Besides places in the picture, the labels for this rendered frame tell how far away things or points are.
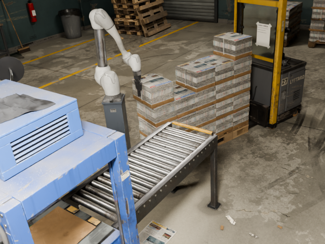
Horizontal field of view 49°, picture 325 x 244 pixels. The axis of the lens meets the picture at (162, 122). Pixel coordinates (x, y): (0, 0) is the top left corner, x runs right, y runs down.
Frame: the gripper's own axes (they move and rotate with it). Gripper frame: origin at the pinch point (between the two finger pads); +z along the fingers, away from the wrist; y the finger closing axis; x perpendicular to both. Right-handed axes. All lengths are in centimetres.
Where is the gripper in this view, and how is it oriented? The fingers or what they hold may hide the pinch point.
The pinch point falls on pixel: (139, 93)
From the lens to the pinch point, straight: 376.0
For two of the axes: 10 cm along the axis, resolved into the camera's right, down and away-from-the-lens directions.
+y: -5.7, -3.4, 7.4
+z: 0.7, 8.8, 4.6
